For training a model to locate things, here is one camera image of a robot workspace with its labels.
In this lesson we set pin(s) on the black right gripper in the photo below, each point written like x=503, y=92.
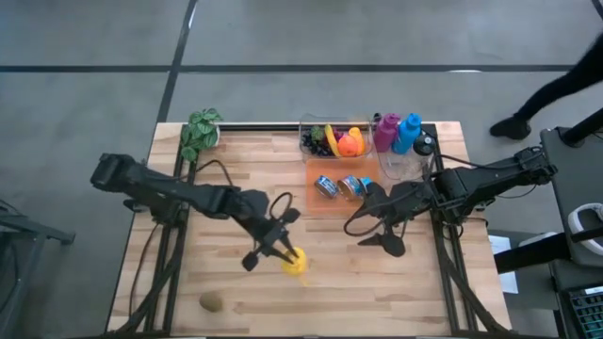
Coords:
x=400, y=202

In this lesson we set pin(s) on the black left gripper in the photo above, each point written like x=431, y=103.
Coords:
x=271, y=233

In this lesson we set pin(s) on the yellow mustard bottle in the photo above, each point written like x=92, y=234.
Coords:
x=297, y=268

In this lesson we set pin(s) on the red and blue label can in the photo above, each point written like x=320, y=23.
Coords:
x=349, y=187

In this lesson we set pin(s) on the teal label tuna can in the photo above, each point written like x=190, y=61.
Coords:
x=365, y=182

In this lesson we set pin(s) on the silver can blue white label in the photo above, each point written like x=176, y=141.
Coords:
x=326, y=187

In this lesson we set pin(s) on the brown toy kiwi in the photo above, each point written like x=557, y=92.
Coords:
x=211, y=301

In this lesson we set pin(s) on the orange round toy fruit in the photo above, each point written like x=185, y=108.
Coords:
x=347, y=147

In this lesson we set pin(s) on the orange toy bread loaf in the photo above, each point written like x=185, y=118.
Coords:
x=358, y=139

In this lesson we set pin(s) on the magenta plastic bottle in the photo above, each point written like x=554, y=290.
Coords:
x=386, y=134

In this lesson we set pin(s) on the clear bottle with black cap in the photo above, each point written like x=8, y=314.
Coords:
x=424, y=145

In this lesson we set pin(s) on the blue plastic bottle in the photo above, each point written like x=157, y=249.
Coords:
x=406, y=136

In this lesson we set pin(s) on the dark blue toy grape bunch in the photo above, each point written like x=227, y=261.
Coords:
x=313, y=145

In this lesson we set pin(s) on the yellow toy banana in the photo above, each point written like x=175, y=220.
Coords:
x=331, y=139

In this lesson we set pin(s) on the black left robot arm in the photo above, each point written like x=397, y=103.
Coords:
x=165, y=188

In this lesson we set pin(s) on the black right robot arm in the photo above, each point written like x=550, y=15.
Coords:
x=490, y=181

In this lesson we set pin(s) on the orange translucent plastic bin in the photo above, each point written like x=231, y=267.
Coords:
x=325, y=207

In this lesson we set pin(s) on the clear plastic bin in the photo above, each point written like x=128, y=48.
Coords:
x=400, y=167
x=306, y=120

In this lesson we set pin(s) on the white paper sheet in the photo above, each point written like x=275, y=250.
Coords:
x=509, y=282

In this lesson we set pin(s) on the green plant in white pot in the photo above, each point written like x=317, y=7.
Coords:
x=201, y=132

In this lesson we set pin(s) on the white and grey headset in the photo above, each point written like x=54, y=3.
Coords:
x=577, y=221

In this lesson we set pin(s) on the black side desk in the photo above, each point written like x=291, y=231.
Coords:
x=575, y=169

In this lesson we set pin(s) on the keyboard with colourful keys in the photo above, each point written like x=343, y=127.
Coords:
x=589, y=313

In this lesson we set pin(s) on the person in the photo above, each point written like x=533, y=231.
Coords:
x=556, y=89

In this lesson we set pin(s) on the black metal stand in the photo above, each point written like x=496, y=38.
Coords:
x=28, y=226

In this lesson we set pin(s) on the black aluminium rig frame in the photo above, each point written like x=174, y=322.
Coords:
x=259, y=126

